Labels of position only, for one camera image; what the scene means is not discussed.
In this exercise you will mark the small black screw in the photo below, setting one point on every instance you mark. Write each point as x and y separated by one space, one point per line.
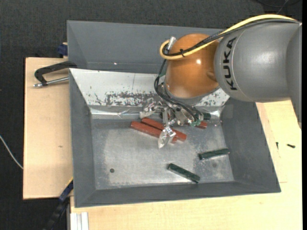
291 146

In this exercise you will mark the black cylinder on white bracket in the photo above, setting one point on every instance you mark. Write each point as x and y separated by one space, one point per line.
205 116

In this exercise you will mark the dark green flat block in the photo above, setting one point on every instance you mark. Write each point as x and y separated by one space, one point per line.
214 153
183 173

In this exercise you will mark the red-brown flat block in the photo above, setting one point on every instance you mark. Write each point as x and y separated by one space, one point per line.
203 124
146 129
180 134

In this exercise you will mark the grey metal bin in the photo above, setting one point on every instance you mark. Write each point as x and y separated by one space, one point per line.
148 157

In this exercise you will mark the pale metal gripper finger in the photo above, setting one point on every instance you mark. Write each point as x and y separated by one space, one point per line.
148 111
166 138

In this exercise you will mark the brown cardboard board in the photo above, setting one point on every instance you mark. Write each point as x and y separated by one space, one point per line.
45 133

